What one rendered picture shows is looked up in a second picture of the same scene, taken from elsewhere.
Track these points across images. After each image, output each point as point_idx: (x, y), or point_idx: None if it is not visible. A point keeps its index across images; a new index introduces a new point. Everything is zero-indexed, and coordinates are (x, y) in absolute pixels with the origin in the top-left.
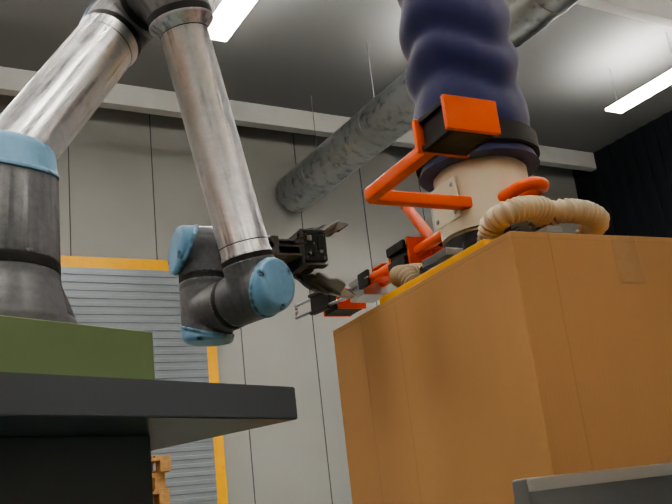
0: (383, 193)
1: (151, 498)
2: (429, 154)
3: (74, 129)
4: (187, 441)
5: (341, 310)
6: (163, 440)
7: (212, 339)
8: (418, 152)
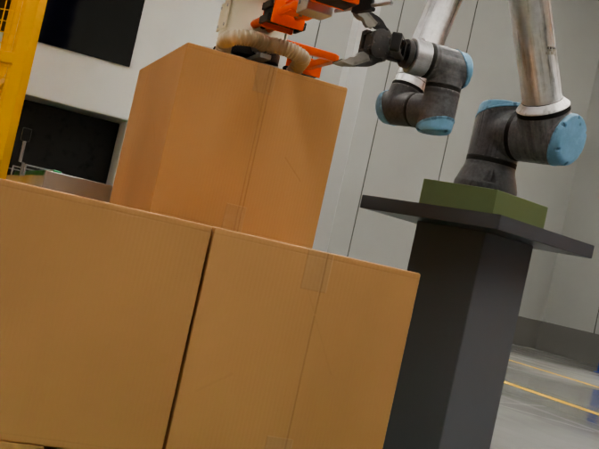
0: (328, 63)
1: (413, 244)
2: (313, 76)
3: (513, 39)
4: (411, 216)
5: (339, 6)
6: (418, 218)
7: (427, 134)
8: (318, 77)
